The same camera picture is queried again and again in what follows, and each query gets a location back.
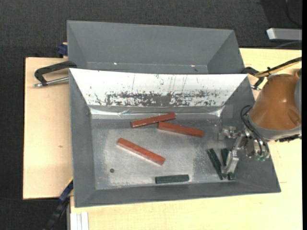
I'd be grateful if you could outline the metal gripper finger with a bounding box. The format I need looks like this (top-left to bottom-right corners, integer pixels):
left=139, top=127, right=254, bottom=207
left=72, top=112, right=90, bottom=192
left=223, top=149, right=240, bottom=175
left=218, top=126, right=240, bottom=140

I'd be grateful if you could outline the dark green flat block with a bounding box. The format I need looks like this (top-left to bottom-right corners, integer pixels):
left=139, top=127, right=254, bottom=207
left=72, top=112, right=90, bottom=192
left=154, top=174, right=190, bottom=184
left=220, top=148, right=237, bottom=181
left=206, top=148, right=226, bottom=180

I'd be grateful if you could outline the red-brown flat block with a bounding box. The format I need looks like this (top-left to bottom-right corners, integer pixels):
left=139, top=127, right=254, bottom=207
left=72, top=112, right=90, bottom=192
left=157, top=121, right=205, bottom=138
left=117, top=138, right=166, bottom=166
left=130, top=112, right=177, bottom=129

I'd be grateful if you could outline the grey metal bin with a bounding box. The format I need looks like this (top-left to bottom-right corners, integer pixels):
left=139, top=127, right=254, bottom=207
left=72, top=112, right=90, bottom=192
left=66, top=20, right=282, bottom=208

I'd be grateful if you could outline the pale wood board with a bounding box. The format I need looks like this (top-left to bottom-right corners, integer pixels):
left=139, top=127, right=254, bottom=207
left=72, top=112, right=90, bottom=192
left=23, top=56, right=74, bottom=200

